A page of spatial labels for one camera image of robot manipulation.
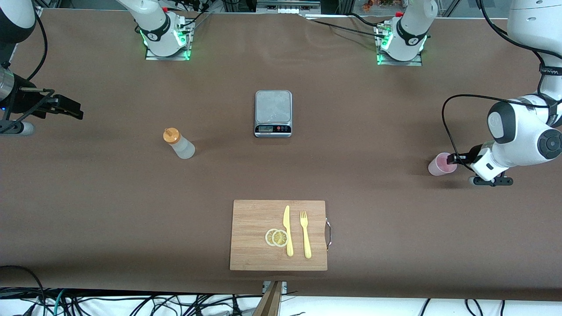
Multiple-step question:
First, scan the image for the pink plastic cup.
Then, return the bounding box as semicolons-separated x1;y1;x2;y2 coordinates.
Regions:
428;152;458;177

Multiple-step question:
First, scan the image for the metal table bracket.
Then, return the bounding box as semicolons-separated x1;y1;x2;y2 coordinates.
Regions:
262;280;288;295

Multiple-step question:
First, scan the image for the clear sauce bottle orange cap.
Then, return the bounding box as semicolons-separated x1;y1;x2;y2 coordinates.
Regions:
163;127;196;160

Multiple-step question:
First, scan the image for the wooden cutting board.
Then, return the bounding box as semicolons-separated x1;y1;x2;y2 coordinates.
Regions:
229;199;328;272

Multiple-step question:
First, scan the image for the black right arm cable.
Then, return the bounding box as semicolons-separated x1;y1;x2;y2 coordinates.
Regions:
0;11;56;134

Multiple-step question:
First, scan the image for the yellow plastic fork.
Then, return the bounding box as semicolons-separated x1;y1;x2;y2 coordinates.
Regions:
299;210;313;259

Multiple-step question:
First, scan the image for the black table cable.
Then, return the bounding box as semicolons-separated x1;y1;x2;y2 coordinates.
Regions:
304;18;389;40
346;12;388;29

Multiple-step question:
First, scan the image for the silver digital kitchen scale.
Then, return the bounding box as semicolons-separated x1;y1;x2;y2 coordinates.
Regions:
254;90;293;139

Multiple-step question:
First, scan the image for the green floor cable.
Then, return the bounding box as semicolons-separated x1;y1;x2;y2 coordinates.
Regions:
41;288;67;316

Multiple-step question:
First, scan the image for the black floor cable loop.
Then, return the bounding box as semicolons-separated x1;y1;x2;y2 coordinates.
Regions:
0;265;45;308

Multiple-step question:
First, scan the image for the wooden post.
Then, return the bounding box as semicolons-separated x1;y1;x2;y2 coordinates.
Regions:
252;281;284;316

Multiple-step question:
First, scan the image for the yellow plastic knife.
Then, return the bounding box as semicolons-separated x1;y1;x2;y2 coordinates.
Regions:
283;205;294;258

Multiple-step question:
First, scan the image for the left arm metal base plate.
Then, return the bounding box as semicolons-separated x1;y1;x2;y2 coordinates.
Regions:
376;25;423;67

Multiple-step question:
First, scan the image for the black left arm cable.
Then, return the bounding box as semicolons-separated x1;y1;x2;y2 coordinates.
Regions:
441;0;555;172

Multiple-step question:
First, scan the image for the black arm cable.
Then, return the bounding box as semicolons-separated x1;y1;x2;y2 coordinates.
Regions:
0;11;56;134
441;0;555;172

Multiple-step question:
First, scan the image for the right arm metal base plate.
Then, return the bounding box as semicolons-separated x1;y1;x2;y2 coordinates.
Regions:
145;19;193;61

